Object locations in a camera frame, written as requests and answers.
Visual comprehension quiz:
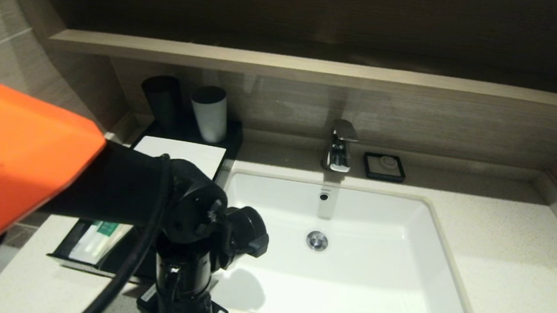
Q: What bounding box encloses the white packet in drawer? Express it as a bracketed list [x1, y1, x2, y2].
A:
[75, 218, 133, 268]

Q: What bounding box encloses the grey plastic cup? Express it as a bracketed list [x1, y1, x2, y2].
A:
[187, 84, 231, 145]

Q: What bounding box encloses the chrome faucet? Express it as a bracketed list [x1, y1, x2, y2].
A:
[321, 118, 361, 174]

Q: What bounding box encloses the slim white sachet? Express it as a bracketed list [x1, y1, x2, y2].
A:
[68, 221, 95, 263]

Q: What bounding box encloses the black square soap dish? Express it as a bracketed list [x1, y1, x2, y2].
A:
[361, 151, 408, 183]

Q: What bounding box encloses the black cup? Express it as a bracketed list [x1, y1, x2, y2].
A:
[138, 73, 187, 132]

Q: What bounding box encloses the chrome sink drain plug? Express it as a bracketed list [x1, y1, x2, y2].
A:
[305, 229, 330, 252]

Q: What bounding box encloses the wooden wall ledge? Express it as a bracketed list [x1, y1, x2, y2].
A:
[46, 27, 557, 121]

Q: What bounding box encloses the white ceramic sink basin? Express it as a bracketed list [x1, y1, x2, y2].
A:
[207, 169, 494, 313]

